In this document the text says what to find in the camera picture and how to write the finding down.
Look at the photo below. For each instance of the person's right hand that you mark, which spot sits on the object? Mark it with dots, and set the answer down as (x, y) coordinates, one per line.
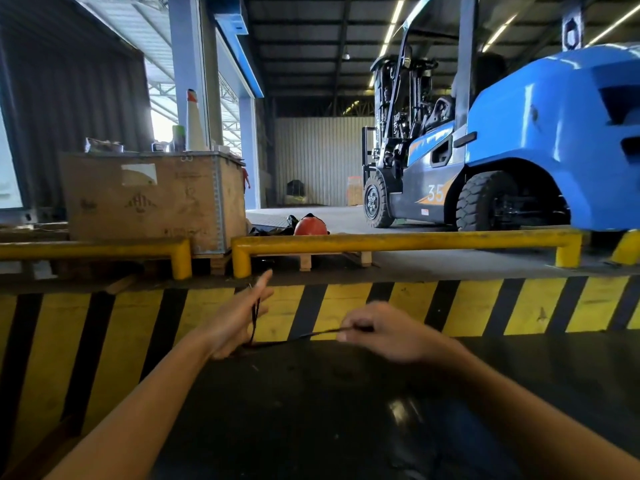
(395, 334)

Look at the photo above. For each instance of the person's left hand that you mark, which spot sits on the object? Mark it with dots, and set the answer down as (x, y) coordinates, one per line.
(232, 322)

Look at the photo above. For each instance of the person's right thumb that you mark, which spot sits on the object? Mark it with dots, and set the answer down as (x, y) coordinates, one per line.
(354, 333)

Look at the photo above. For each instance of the person's left thumb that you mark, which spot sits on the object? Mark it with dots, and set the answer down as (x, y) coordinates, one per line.
(261, 283)

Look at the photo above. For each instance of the person's right forearm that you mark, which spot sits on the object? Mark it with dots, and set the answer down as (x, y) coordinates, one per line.
(530, 414)

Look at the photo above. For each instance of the person's left forearm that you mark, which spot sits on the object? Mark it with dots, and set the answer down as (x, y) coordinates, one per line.
(135, 414)

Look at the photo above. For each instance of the black bag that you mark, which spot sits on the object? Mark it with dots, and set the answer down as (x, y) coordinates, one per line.
(272, 227)

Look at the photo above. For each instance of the orange hard hat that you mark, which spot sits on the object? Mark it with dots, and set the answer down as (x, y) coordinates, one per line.
(310, 226)

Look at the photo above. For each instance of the dark sack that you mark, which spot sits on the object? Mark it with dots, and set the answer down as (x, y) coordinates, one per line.
(295, 192)

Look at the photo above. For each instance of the short blue steel column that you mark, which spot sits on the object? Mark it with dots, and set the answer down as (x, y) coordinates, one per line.
(248, 154)

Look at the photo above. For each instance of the orange cardboard box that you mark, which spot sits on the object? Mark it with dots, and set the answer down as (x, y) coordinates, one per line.
(355, 190)

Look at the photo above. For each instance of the large wooden crate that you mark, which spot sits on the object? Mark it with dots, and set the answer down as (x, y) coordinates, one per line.
(150, 199)

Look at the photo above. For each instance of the person's blue trousers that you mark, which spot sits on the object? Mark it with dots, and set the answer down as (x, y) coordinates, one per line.
(450, 444)

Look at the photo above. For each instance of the small dark container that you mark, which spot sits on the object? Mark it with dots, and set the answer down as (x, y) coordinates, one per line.
(160, 146)

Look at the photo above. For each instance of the white orange traffic cone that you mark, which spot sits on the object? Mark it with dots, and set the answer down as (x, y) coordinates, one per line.
(195, 124)

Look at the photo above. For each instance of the yellow black striped dock edge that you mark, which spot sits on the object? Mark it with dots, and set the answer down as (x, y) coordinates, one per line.
(525, 307)

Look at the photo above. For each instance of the grey tray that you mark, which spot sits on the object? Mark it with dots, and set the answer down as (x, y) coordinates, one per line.
(102, 145)

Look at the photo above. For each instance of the tall blue steel column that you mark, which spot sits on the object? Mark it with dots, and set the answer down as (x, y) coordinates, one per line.
(187, 59)

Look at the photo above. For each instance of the blue roof beam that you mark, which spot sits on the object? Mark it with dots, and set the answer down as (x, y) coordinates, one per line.
(240, 39)

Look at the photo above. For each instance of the dark corrugated shipping container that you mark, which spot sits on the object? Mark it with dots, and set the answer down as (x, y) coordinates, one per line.
(75, 94)

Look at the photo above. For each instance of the blue forklift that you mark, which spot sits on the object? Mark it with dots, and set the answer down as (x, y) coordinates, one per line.
(540, 134)

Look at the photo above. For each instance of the long ceiling strip light row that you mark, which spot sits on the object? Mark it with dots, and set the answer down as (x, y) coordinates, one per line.
(390, 29)

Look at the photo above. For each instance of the long yellow guard rail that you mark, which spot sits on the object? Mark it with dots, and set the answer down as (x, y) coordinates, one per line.
(400, 241)

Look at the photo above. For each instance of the short yellow guard rail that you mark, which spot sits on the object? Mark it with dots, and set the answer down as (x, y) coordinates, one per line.
(95, 249)

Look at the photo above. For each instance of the yellow guard rail end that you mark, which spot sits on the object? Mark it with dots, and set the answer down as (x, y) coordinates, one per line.
(628, 248)

